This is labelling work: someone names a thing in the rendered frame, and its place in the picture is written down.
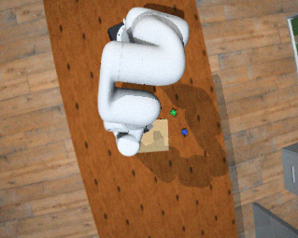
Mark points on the beige flat mat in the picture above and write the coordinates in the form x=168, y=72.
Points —
x=156, y=139

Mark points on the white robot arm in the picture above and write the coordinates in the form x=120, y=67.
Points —
x=163, y=63

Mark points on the green die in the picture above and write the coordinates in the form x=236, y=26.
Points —
x=173, y=112

